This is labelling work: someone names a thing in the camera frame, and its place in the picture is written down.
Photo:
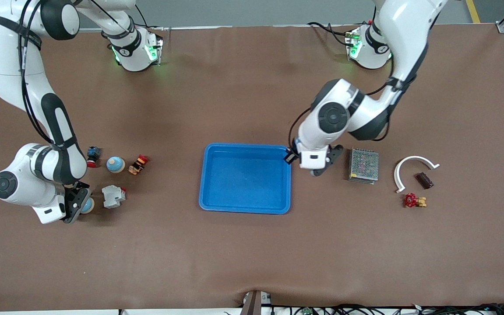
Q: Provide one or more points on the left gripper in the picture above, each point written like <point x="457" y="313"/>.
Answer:
<point x="290" y="157"/>

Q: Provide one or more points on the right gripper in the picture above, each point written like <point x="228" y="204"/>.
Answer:
<point x="82" y="185"/>

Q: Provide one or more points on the blue desk bell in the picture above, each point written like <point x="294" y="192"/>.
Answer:
<point x="115" y="165"/>
<point x="89" y="205"/>

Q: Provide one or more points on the long dark electrolytic capacitor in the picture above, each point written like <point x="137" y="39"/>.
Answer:
<point x="424" y="180"/>

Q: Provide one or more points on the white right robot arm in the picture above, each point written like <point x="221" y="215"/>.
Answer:
<point x="19" y="175"/>

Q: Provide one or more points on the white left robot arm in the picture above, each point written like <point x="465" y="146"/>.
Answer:
<point x="409" y="26"/>

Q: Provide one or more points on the blue plastic tray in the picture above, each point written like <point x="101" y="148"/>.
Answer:
<point x="245" y="179"/>

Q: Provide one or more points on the metal mesh power supply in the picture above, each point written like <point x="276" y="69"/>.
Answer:
<point x="364" y="166"/>

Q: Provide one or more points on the white circuit breaker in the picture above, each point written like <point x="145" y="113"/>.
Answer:
<point x="112" y="196"/>

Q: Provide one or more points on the orange red emergency button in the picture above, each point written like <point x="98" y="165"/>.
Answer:
<point x="138" y="165"/>

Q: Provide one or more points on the white curved plastic clamp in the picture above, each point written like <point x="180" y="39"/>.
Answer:
<point x="414" y="158"/>

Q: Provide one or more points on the red pushbutton blue switch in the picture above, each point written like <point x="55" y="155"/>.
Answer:
<point x="94" y="154"/>

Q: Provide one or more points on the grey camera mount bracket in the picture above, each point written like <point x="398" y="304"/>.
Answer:
<point x="254" y="304"/>

